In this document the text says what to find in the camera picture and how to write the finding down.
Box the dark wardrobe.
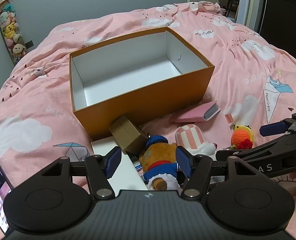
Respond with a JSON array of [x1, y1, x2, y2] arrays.
[[259, 0, 296, 68]]

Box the yellow toy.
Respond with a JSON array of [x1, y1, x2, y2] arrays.
[[234, 124, 254, 139]]

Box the pink wallet case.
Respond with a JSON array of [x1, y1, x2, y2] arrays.
[[169, 101, 221, 124]]

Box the pink striped white plush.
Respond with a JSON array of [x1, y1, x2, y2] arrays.
[[175, 124, 217, 155]]

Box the brown bear plush sailor outfit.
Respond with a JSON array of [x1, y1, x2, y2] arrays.
[[138, 135, 186, 192]]

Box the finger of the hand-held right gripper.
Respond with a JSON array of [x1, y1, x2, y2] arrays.
[[215, 149, 253, 160], [259, 112, 296, 137]]

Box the small gold box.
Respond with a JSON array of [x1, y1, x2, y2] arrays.
[[109, 114, 148, 153]]

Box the dark wooden chair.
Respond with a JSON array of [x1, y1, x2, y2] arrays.
[[225, 0, 239, 18]]

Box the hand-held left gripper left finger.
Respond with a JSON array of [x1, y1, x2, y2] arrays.
[[37, 146, 122, 199]]

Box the clear tube of plush toys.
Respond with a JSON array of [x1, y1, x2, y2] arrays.
[[0, 0, 27, 67]]

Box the orange cardboard box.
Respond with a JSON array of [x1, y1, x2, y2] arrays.
[[69, 26, 215, 140]]

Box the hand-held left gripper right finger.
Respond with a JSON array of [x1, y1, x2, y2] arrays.
[[175, 146, 259, 198]]

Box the white box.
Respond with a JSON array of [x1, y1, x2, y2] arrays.
[[90, 136, 148, 192]]

